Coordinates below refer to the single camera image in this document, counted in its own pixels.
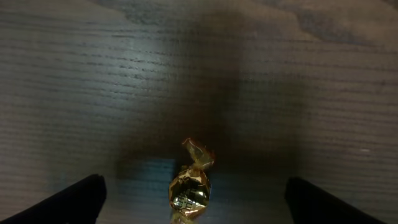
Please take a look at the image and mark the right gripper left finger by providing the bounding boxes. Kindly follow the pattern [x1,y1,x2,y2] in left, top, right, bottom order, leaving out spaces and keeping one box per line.
[0,173,108,224]

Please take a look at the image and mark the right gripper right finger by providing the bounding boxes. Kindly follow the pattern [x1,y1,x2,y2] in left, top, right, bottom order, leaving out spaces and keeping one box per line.
[284,176,388,224]

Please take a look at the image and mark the gold wrapped candy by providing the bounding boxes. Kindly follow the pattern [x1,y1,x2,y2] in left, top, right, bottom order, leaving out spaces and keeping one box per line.
[169,138,216,224]

